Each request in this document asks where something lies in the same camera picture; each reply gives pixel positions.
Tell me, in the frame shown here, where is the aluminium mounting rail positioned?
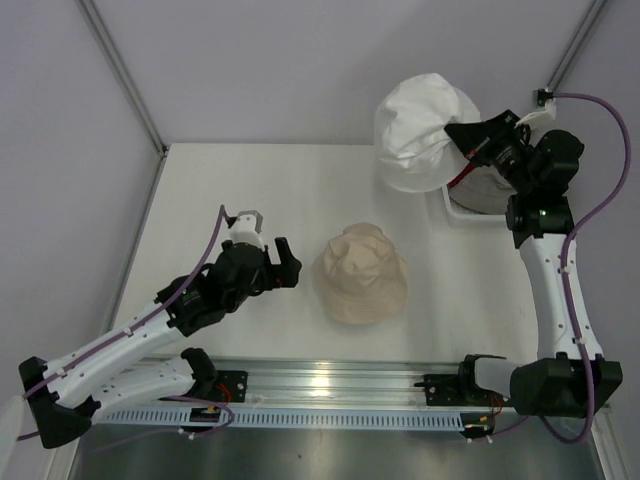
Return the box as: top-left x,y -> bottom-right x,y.
119,355 -> 521,409

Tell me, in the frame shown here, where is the white plastic basket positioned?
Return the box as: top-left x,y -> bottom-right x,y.
441,186 -> 506,229

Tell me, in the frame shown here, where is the white bucket hat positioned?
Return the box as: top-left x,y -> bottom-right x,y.
374,73 -> 481,193

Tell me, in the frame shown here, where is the grey bucket hat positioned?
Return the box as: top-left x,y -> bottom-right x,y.
449,167 -> 515,215

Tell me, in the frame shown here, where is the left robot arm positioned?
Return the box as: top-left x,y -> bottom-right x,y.
19,237 -> 302,449

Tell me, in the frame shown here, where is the left aluminium frame post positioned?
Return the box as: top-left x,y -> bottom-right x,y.
75,0 -> 168,156

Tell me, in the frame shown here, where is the red bucket hat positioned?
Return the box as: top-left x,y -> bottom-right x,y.
447,162 -> 477,189

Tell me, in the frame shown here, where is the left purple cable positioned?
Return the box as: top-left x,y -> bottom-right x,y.
17,204 -> 236,442

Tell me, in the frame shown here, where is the slotted cable duct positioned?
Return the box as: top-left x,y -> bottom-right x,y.
100,406 -> 464,432

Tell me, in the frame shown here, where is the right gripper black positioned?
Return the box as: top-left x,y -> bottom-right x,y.
445,110 -> 536,195

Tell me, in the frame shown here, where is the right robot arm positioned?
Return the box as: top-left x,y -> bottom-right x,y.
445,111 -> 623,418

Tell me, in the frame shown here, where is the beige bucket hat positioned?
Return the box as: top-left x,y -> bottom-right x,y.
311,223 -> 408,325

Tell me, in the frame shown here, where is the aluminium frame post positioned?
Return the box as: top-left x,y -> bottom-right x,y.
532,0 -> 614,107
75,0 -> 168,156

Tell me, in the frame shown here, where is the right aluminium frame post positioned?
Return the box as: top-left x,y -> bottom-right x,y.
532,0 -> 614,107

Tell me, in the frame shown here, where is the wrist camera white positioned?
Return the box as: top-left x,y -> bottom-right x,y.
227,210 -> 265,250
516,88 -> 557,130

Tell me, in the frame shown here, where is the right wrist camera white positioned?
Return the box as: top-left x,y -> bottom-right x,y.
516,88 -> 557,130

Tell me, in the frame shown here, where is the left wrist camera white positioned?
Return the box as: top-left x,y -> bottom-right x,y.
227,210 -> 265,250

